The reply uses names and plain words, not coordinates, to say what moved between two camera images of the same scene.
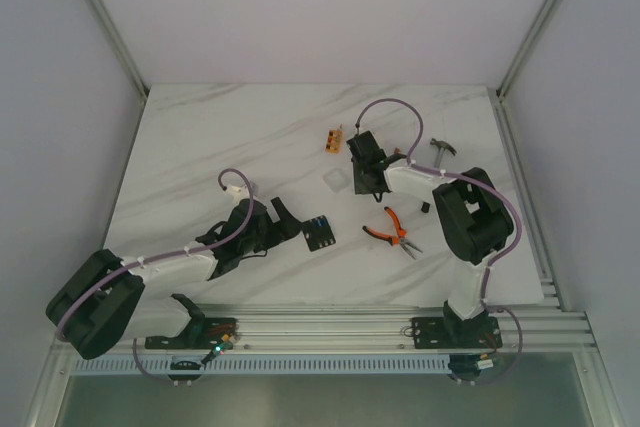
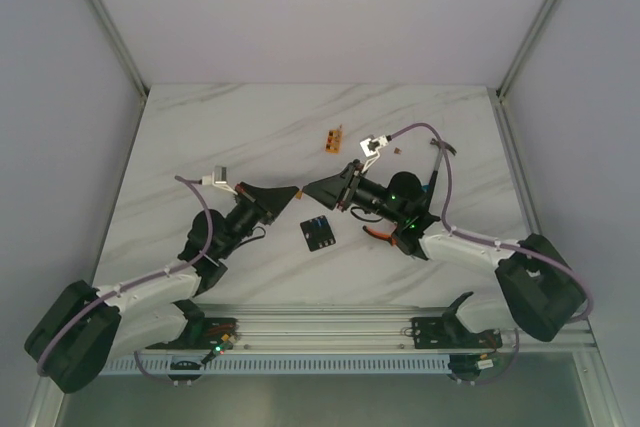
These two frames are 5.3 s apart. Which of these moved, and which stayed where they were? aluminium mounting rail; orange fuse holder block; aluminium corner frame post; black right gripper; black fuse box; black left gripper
Moved: black left gripper; black right gripper
Stayed: orange fuse holder block; black fuse box; aluminium mounting rail; aluminium corner frame post
